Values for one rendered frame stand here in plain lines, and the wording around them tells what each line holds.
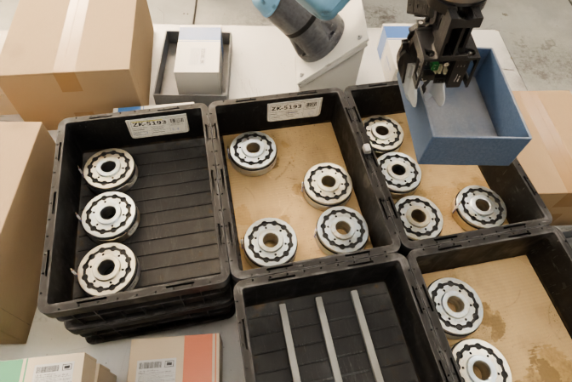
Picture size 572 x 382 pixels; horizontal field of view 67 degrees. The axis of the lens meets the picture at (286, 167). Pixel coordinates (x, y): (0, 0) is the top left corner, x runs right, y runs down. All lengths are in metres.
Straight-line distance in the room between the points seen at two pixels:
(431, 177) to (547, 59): 2.02
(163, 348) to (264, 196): 0.35
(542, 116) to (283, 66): 0.71
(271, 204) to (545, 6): 2.75
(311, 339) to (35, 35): 0.96
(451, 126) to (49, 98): 0.92
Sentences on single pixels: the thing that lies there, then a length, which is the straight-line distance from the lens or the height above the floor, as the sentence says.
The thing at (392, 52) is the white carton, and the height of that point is 0.79.
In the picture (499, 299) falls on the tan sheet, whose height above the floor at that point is 0.83.
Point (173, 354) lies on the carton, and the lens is 0.87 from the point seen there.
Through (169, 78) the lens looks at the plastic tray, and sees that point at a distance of 1.34.
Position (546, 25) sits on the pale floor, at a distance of 3.21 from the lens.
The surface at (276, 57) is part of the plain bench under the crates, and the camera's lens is 1.39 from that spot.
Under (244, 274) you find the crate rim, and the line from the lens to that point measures 0.73.
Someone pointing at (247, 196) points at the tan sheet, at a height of 0.83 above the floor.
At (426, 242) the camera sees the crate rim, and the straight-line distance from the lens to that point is 0.81.
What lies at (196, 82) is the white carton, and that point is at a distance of 1.24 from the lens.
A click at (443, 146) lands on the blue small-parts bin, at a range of 0.68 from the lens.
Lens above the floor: 1.62
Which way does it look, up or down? 56 degrees down
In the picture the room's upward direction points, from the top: 5 degrees clockwise
